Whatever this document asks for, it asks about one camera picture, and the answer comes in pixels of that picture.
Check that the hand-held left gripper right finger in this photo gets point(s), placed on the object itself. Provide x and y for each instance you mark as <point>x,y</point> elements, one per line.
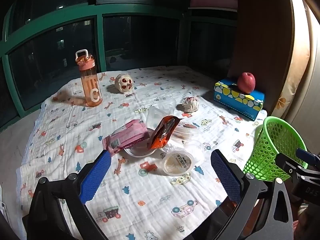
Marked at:
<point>225,175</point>

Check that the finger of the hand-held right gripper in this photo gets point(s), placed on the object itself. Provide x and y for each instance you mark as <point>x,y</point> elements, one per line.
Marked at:
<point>287,166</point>
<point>304,155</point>

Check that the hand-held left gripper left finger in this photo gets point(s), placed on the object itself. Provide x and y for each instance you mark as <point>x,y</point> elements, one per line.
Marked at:
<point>96,177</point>

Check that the green plastic basket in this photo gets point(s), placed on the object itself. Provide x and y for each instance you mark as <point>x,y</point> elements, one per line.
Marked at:
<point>272,150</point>

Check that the pudding cup with printed lid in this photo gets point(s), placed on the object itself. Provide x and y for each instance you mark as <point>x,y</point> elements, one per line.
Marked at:
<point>178,162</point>

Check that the pink snack wrapper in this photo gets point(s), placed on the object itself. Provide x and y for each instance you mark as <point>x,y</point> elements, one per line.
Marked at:
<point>127,136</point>

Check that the orange foil snack wrapper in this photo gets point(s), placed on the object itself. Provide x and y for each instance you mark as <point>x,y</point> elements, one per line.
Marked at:
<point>162,132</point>

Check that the white round plastic lid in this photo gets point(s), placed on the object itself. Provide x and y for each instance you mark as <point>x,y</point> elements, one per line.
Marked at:
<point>140,151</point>

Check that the clear plastic container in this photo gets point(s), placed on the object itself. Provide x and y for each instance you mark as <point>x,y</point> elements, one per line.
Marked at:
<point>186,129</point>

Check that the printed white blanket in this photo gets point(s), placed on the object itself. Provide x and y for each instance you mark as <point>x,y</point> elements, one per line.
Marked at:
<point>150,205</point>

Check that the blue tissue box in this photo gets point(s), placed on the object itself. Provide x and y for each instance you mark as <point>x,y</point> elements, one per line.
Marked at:
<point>235,100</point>

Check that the crumpled white paper ball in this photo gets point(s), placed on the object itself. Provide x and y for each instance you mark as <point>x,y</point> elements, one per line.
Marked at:
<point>190,105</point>

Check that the clear plastic cup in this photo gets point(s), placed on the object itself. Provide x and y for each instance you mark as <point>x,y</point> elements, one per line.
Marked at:
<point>160,110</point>

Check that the orange water bottle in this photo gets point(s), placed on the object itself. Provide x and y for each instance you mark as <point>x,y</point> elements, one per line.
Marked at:
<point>91,85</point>

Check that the red apple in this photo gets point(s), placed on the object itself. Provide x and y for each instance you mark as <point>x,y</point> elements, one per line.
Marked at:
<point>246,83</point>

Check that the beige floral panel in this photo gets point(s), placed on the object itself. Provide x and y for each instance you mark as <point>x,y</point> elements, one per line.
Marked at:
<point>297,62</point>

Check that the green window frame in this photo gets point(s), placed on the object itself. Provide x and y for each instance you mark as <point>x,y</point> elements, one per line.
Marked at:
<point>99,42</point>

